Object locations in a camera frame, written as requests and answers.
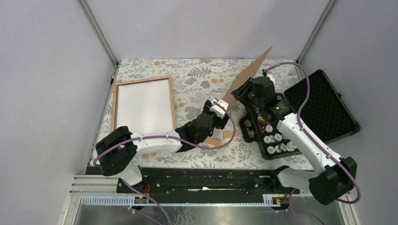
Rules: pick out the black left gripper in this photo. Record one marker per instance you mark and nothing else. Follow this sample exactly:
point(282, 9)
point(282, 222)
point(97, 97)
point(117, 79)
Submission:
point(221, 122)

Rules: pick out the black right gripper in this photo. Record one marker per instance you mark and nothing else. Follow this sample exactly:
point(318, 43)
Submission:
point(241, 93)

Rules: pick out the brown backing board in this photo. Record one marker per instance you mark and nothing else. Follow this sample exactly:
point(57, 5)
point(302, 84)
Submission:
point(249, 72)

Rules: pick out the landscape photo print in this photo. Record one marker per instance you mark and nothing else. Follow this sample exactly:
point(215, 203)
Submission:
point(144, 107)

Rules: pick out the wooden picture frame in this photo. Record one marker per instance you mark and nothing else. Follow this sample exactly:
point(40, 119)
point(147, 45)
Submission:
point(172, 102)

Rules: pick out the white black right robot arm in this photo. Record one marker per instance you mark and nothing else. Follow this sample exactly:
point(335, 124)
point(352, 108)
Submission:
point(333, 177)

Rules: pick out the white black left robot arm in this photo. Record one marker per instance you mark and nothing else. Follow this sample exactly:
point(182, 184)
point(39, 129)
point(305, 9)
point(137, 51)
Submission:
point(116, 151)

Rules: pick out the small wooden block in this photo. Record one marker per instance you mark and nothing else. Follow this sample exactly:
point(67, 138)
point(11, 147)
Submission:
point(214, 142)
point(228, 135)

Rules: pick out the floral table cloth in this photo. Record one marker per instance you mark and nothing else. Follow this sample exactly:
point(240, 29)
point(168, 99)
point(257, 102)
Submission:
point(194, 81)

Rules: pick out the black poker chip case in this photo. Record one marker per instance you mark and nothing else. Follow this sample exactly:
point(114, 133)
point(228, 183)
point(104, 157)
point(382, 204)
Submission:
point(325, 113)

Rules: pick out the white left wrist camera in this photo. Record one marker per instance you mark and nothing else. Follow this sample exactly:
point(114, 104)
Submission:
point(219, 107)

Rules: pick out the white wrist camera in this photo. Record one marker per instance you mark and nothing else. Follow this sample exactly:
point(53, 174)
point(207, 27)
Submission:
point(268, 74)
point(219, 107)

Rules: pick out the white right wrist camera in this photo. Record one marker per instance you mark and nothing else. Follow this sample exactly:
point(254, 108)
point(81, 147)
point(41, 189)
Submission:
point(268, 74)

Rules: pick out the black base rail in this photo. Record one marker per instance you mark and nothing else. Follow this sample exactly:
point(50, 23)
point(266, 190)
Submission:
point(170, 185)

